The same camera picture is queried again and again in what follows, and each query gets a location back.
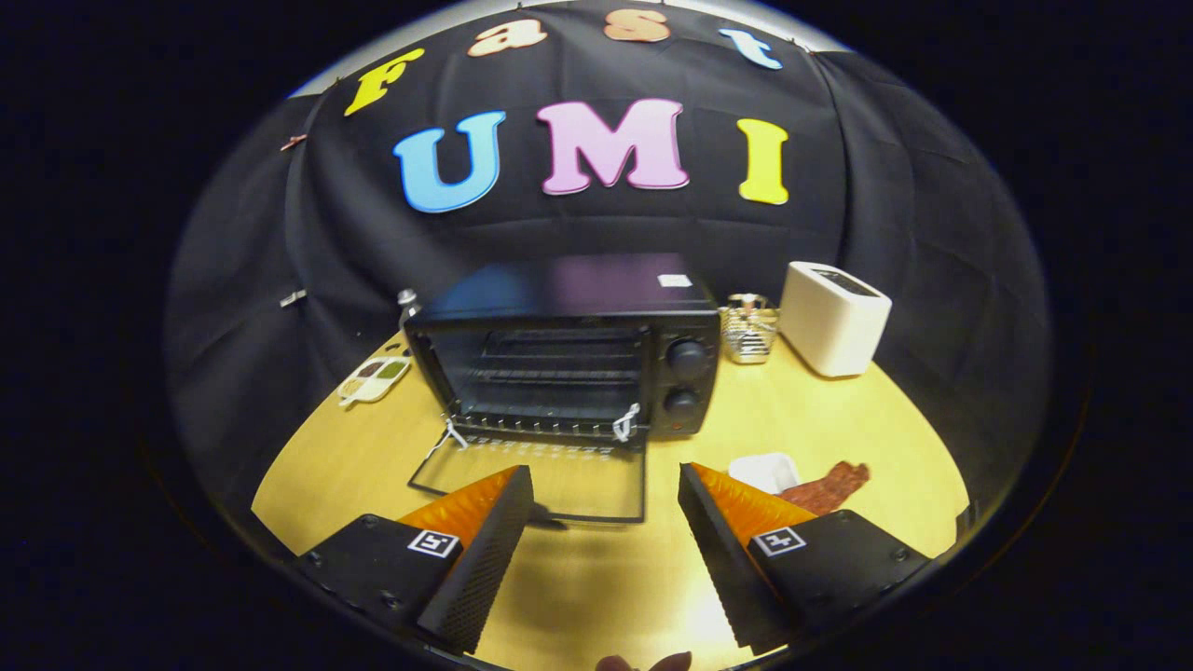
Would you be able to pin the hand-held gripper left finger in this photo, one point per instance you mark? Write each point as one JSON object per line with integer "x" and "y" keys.
{"x": 485, "y": 564}

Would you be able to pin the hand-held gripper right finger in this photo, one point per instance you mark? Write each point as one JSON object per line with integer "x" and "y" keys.
{"x": 722, "y": 564}

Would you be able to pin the brown grilled meat strip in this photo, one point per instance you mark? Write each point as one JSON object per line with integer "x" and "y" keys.
{"x": 829, "y": 487}

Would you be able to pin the black toaster oven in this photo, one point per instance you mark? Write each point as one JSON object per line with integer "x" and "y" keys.
{"x": 578, "y": 294}

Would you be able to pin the white slot toaster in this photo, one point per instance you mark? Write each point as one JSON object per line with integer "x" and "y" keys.
{"x": 829, "y": 326}

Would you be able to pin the small white plate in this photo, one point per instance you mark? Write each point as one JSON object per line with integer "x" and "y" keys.
{"x": 766, "y": 471}

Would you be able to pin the divided white seasoning dish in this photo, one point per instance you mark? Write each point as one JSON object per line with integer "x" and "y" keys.
{"x": 373, "y": 380}

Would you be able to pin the silver cap shaker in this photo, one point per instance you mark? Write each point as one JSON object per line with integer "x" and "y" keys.
{"x": 407, "y": 303}

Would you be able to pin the silver cloth clip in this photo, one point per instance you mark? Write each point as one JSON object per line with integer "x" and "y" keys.
{"x": 293, "y": 298}

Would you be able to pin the black backdrop cloth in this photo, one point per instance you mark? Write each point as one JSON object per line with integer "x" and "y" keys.
{"x": 559, "y": 228}

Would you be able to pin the red cloth clip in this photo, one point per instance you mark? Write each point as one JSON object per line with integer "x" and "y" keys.
{"x": 294, "y": 142}

